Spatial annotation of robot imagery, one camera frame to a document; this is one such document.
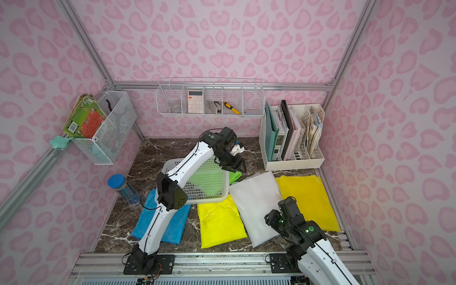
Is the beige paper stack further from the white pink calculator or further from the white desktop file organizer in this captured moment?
A: the white pink calculator

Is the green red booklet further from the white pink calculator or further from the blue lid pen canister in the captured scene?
the white pink calculator

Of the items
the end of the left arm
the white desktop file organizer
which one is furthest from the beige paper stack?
the end of the left arm

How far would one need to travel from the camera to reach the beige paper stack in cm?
92

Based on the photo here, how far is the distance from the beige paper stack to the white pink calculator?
59cm

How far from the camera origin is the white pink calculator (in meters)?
0.97

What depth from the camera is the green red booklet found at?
0.67 m
